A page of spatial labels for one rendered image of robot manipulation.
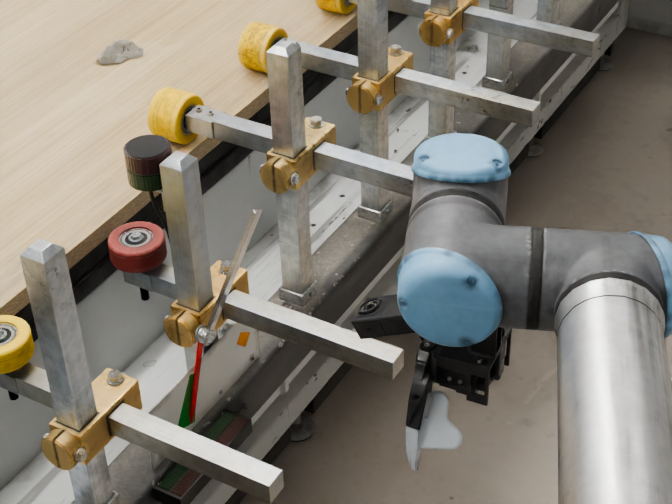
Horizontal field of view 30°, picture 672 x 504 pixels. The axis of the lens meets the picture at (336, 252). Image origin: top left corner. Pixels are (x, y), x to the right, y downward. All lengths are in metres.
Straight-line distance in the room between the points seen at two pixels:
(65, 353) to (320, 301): 0.59
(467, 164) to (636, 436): 0.37
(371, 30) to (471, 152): 0.79
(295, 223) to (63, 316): 0.52
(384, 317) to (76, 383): 0.40
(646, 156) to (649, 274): 2.58
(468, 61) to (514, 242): 1.70
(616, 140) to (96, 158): 2.05
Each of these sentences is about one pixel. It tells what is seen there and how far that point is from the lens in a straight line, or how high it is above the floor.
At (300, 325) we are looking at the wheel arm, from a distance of 1.67.
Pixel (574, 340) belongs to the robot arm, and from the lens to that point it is 0.99.
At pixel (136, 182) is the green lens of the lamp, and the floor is 1.07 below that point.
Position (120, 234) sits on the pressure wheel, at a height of 0.91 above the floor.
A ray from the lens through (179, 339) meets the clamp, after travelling 1.71.
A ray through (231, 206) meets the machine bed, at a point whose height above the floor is 0.73.
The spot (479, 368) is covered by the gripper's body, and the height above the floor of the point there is 1.07.
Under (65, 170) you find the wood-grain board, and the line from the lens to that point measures 1.95.
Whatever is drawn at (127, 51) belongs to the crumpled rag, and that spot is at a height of 0.91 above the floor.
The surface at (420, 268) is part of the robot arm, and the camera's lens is 1.06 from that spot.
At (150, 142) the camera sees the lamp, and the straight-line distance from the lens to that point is 1.61.
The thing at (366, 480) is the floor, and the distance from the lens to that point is 2.63.
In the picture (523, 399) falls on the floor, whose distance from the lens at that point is 2.82.
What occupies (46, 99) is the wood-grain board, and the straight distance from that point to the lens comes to 2.15.
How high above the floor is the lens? 1.94
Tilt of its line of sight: 37 degrees down
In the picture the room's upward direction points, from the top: 2 degrees counter-clockwise
